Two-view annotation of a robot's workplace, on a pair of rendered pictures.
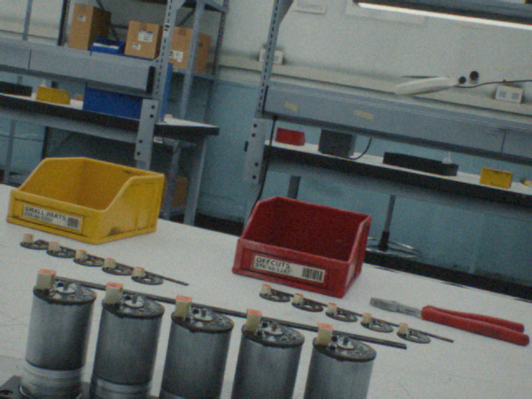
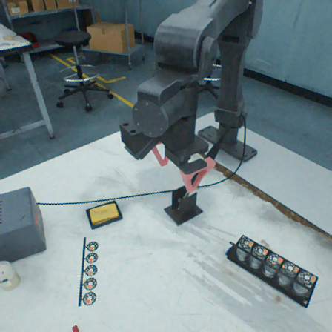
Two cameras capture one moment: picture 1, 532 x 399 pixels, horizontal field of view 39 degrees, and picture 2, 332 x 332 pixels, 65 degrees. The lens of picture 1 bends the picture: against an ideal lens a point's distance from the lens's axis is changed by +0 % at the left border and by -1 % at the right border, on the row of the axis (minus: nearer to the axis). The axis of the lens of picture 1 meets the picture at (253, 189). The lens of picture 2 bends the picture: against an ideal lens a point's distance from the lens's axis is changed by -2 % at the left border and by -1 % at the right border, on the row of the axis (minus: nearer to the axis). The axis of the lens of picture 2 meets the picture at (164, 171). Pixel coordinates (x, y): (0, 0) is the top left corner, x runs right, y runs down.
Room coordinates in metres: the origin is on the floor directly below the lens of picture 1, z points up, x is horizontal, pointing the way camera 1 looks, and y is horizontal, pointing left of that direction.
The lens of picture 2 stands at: (0.61, -0.01, 1.24)
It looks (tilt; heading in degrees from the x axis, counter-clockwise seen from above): 41 degrees down; 214
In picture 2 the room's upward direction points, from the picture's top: straight up
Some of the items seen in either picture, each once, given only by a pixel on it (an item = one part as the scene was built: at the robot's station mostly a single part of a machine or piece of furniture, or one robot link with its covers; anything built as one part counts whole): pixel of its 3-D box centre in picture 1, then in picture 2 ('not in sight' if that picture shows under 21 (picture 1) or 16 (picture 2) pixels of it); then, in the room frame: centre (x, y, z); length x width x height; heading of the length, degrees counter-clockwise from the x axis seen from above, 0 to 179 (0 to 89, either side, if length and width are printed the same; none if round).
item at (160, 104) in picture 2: not in sight; (171, 84); (0.29, -0.21, 1.09); 0.12 x 0.09 x 0.12; 4
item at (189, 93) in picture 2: not in sight; (178, 97); (0.26, -0.22, 1.05); 0.07 x 0.06 x 0.07; 4
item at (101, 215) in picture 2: not in sight; (104, 213); (0.35, -0.36, 0.76); 0.07 x 0.05 x 0.02; 150
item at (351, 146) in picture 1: (337, 142); not in sight; (2.81, -0.28, 0.80); 0.15 x 0.12 x 0.10; 165
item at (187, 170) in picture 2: not in sight; (188, 169); (0.27, -0.19, 0.92); 0.07 x 0.07 x 0.09; 68
